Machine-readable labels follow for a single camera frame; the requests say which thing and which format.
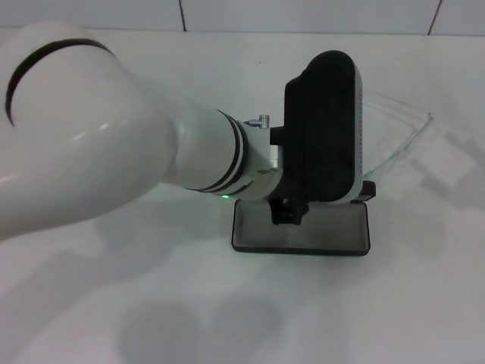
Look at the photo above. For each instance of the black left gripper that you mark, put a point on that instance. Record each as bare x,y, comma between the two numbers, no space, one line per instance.
299,216

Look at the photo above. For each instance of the black glasses case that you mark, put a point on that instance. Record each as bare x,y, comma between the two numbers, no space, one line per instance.
322,235

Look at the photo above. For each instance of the clear white-framed glasses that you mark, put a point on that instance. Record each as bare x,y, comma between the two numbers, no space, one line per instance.
411,134

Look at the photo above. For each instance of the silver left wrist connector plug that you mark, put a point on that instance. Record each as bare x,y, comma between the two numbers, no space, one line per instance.
261,120

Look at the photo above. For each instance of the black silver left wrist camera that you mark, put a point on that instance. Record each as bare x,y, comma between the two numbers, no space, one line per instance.
322,129

